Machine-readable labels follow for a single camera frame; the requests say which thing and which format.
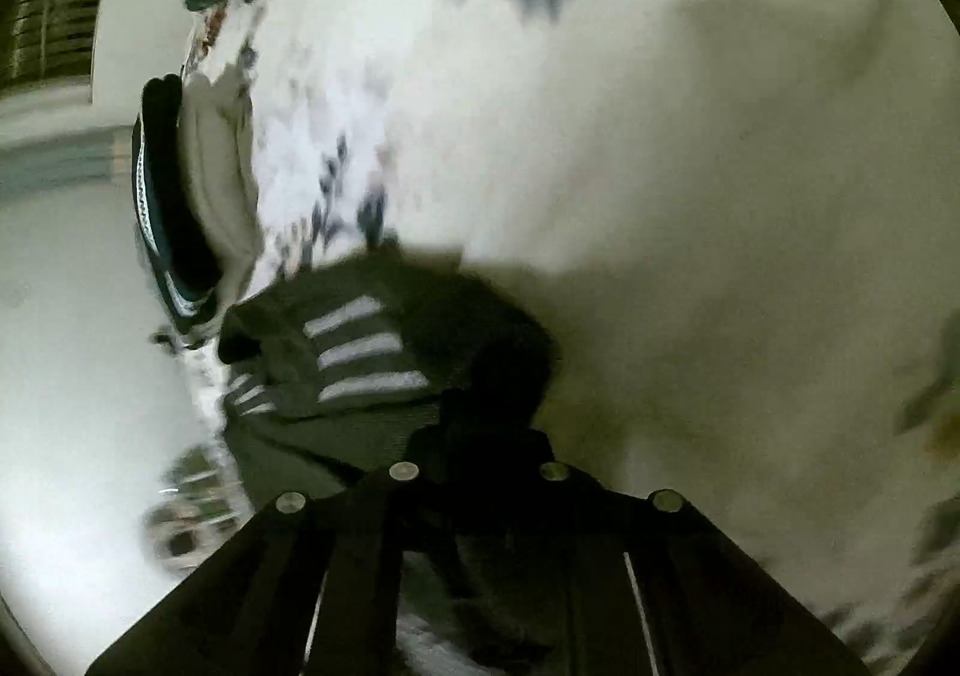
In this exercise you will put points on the window with blinds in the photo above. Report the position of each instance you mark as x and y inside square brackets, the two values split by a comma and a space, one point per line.
[56, 23]

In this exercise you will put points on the floral printed bed sheet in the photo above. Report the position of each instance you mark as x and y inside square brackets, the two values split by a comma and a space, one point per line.
[600, 158]

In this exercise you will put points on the dark white-striped garment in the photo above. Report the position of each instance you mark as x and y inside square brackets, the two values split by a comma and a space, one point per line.
[360, 361]

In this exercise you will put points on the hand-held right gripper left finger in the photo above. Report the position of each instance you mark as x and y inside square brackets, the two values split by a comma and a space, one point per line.
[379, 496]

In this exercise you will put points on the folded cream garment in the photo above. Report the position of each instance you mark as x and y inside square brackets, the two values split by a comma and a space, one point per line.
[221, 196]

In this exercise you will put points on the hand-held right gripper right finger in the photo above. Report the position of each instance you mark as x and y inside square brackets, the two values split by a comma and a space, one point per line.
[600, 518]

